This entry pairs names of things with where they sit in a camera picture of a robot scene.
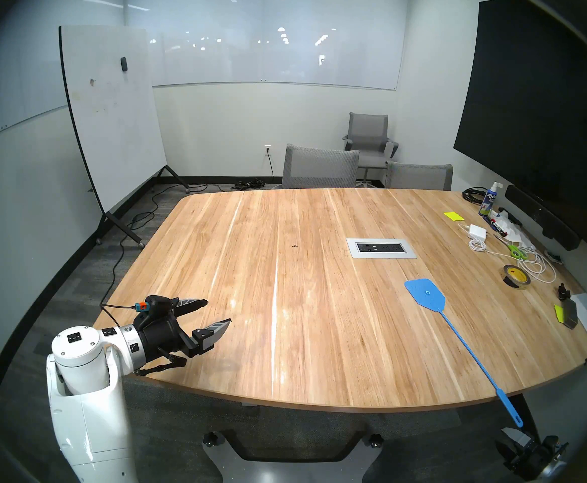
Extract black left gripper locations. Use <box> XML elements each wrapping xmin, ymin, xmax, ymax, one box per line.
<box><xmin>133</xmin><ymin>298</ymin><xmax>233</xmax><ymax>364</ymax></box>

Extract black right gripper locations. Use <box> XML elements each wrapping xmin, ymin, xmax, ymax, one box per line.
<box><xmin>495</xmin><ymin>428</ymin><xmax>568</xmax><ymax>481</ymax></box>

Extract blue plastic fly swatter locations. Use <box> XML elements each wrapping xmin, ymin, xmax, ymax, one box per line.
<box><xmin>404</xmin><ymin>278</ymin><xmax>524</xmax><ymax>428</ymax></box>

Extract gray robot base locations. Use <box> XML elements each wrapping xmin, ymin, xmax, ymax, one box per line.
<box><xmin>202</xmin><ymin>431</ymin><xmax>384</xmax><ymax>483</ymax></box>

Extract black table leg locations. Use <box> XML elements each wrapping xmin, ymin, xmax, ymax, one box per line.
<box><xmin>517</xmin><ymin>394</ymin><xmax>545</xmax><ymax>443</ymax></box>

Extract black yellow tape roll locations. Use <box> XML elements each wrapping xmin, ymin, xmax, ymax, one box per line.
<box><xmin>500</xmin><ymin>264</ymin><xmax>531</xmax><ymax>289</ymax></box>

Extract wide gray mesh office chair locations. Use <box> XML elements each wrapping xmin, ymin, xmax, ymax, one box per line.
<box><xmin>282</xmin><ymin>144</ymin><xmax>360</xmax><ymax>189</ymax></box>

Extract silver table power outlet box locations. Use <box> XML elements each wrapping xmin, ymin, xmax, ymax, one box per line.
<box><xmin>346</xmin><ymin>238</ymin><xmax>418</xmax><ymax>259</ymax></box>

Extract white crumpled cloth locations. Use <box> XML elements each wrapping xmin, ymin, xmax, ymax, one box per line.
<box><xmin>488</xmin><ymin>208</ymin><xmax>536</xmax><ymax>249</ymax></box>

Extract mobile whiteboard on black stand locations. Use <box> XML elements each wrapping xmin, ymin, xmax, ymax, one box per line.
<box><xmin>59</xmin><ymin>25</ymin><xmax>192</xmax><ymax>250</ymax></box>

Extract black video sound bar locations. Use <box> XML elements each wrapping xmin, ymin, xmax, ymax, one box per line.
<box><xmin>505</xmin><ymin>185</ymin><xmax>582</xmax><ymax>251</ymax></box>

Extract whiteboard cleaner spray bottle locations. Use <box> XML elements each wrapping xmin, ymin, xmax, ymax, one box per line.
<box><xmin>478</xmin><ymin>181</ymin><xmax>503</xmax><ymax>217</ymax></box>

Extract gray swivel chair with armrests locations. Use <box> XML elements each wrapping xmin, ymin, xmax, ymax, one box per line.
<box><xmin>343</xmin><ymin>112</ymin><xmax>399</xmax><ymax>186</ymax></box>

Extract low gray mesh office chair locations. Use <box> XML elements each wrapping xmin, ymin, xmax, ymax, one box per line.
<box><xmin>384</xmin><ymin>161</ymin><xmax>454</xmax><ymax>191</ymax></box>

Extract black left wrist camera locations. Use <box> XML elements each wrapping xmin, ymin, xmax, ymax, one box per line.
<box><xmin>133</xmin><ymin>296</ymin><xmax>173</xmax><ymax>316</ymax></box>

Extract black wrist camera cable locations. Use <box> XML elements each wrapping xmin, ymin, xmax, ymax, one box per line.
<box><xmin>100</xmin><ymin>302</ymin><xmax>136</xmax><ymax>329</ymax></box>

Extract long black floor cable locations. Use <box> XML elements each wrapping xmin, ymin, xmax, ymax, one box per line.
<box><xmin>100</xmin><ymin>181</ymin><xmax>234</xmax><ymax>306</ymax></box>

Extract green handled scissors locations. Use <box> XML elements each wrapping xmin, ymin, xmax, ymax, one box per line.
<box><xmin>493</xmin><ymin>234</ymin><xmax>529</xmax><ymax>260</ymax></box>

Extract white charging cable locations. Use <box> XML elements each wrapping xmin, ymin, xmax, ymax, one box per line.
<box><xmin>457</xmin><ymin>223</ymin><xmax>558</xmax><ymax>285</ymax></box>

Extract large glass wall whiteboard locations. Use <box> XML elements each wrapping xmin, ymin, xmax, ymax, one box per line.
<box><xmin>122</xmin><ymin>0</ymin><xmax>409</xmax><ymax>91</ymax></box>

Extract glass side wall whiteboard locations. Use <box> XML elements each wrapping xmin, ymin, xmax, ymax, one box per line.
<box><xmin>0</xmin><ymin>0</ymin><xmax>125</xmax><ymax>150</ymax></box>

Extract large black wall television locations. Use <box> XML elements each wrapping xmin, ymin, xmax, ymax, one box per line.
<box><xmin>453</xmin><ymin>0</ymin><xmax>587</xmax><ymax>256</ymax></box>

